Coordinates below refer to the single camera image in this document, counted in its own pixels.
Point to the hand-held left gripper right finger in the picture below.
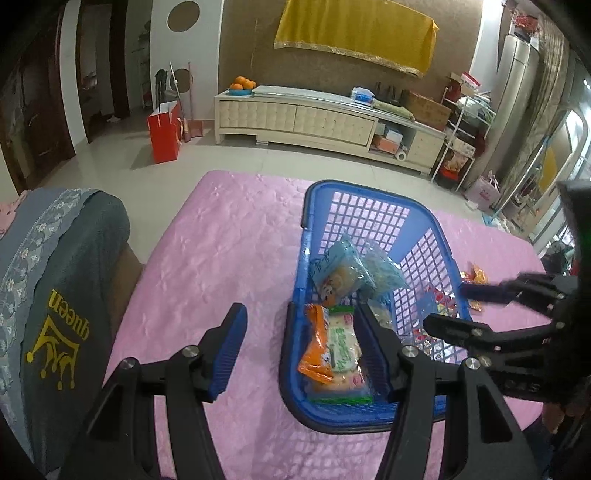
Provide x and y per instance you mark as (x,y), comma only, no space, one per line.
(375,353)

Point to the cream tufted tv cabinet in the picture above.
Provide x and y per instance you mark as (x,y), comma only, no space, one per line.
(277,117)

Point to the pile of oranges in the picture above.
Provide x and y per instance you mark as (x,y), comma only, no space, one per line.
(242,84)

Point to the green folded cloth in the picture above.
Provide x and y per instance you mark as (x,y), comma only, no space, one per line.
(392,110)

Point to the silver standing air conditioner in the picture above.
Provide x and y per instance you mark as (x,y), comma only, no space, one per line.
(517,92)

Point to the long orange snack packet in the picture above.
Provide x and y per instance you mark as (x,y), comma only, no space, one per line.
(314,350)

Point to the brown cardboard box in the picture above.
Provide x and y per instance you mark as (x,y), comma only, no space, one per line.
(427,110)

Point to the pale purple-blue snack packet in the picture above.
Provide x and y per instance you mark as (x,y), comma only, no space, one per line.
(385,274)

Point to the orange box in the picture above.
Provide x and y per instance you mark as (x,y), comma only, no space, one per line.
(385,144)

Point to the red orange snack packet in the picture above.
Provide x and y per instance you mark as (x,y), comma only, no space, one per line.
(436,302)

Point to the green white snack packet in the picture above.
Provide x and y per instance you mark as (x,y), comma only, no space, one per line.
(344,346)

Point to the light blue round cake packet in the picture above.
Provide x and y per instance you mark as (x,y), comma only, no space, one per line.
(341,277)

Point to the blue plastic mesh basket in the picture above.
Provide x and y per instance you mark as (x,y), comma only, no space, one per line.
(332,415)

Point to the red paper bag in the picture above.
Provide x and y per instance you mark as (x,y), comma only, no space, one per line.
(164,134)

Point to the yellow wall cloth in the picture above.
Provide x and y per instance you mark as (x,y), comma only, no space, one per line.
(355,32)

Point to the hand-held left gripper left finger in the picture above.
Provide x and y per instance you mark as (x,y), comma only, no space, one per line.
(226,355)

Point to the blue tissue pack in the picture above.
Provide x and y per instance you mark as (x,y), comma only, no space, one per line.
(362,94)

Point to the red printed box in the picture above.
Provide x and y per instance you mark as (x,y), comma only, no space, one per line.
(455,168)

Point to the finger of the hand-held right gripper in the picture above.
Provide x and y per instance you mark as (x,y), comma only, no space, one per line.
(457,328)
(489,293)

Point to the clear cracker packet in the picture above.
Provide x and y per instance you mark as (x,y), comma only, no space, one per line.
(387,318)

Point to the yellow orange snack packet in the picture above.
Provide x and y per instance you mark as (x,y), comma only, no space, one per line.
(478,276)

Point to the pink gift bag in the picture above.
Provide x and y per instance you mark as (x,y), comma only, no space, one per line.
(482,191)

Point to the blue plate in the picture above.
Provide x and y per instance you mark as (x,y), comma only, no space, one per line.
(240,92)

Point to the white metal rack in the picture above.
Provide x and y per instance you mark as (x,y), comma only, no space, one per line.
(466,120)

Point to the white paper roll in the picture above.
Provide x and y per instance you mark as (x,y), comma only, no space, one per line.
(402,155)

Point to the broom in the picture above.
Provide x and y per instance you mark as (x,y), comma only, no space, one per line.
(186,131)

